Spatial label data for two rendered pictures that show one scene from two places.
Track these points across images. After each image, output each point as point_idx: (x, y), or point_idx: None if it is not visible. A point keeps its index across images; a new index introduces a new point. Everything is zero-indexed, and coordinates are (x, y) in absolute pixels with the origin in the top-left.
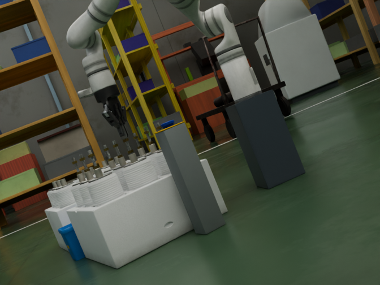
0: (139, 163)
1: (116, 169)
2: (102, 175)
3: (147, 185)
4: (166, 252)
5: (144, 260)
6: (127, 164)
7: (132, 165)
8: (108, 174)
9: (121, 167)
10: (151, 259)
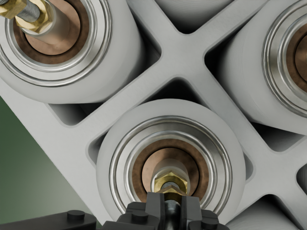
0: (112, 216)
1: (258, 36)
2: (44, 42)
3: (82, 198)
4: (27, 175)
5: (19, 124)
6: (276, 97)
7: (100, 178)
8: (24, 81)
9: (258, 67)
10: (14, 142)
